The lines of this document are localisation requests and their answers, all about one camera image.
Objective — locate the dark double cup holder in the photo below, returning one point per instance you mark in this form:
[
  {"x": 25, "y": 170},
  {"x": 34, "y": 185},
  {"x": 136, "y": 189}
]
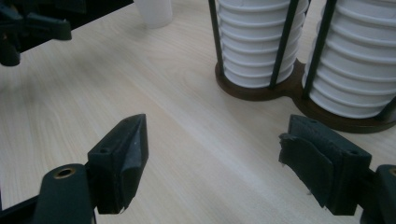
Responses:
[{"x": 280, "y": 91}]

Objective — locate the short stack of white cups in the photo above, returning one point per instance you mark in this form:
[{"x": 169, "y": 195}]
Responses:
[{"x": 252, "y": 43}]

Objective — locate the tall stack of white cups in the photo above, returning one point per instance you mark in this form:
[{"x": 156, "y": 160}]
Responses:
[{"x": 358, "y": 59}]

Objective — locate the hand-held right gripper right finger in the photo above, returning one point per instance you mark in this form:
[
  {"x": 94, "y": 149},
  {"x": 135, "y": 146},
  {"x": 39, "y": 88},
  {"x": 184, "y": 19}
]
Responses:
[{"x": 327, "y": 168}]

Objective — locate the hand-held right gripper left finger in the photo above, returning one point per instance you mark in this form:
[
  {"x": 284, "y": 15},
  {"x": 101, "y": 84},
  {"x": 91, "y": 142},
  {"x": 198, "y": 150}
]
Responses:
[{"x": 120, "y": 168}]

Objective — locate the white paper cup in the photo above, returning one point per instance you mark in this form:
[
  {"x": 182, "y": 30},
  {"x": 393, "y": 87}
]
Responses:
[{"x": 154, "y": 12}]

